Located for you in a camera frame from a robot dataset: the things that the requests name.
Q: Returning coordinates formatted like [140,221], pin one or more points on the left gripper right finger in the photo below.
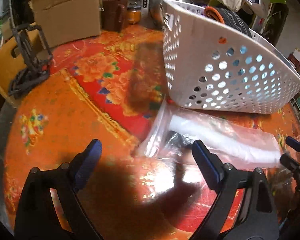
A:
[257,218]

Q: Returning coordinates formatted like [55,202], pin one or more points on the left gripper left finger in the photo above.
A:
[36,217]

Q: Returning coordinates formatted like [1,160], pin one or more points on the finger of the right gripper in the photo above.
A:
[293,143]
[289,163]

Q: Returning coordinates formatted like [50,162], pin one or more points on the clear plastic zip bag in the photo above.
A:
[175,129]

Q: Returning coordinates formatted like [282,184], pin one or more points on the black knit glove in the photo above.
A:
[227,17]

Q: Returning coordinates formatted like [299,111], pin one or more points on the white perforated plastic basket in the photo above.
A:
[212,66]

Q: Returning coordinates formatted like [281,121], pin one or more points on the floral orange tablecloth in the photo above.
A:
[107,88]

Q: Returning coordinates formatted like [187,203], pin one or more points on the wooden chair left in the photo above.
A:
[11,63]

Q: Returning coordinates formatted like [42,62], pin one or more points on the black phone stand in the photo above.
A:
[36,70]

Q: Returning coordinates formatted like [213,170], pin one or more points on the brown cardboard box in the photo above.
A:
[63,21]

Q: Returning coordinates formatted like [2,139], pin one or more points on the dark brown mug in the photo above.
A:
[114,15]

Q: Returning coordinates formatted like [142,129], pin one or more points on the small orange jar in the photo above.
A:
[133,12]

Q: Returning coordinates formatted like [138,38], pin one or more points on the glass spice jar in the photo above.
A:
[144,9]

